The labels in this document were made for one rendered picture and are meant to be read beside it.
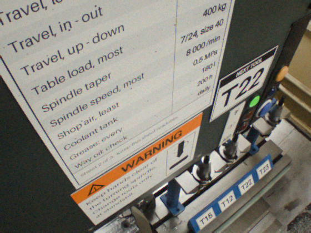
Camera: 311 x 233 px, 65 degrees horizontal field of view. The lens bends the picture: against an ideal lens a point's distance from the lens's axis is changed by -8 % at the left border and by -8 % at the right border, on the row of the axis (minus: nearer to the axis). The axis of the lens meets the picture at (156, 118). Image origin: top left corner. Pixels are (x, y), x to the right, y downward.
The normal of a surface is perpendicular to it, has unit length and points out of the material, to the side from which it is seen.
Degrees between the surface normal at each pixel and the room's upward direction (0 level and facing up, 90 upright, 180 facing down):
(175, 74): 90
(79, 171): 90
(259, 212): 7
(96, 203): 90
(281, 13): 90
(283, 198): 24
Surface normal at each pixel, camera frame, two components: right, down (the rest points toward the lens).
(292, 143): -0.34, -0.35
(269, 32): 0.59, 0.65
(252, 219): 0.09, -0.65
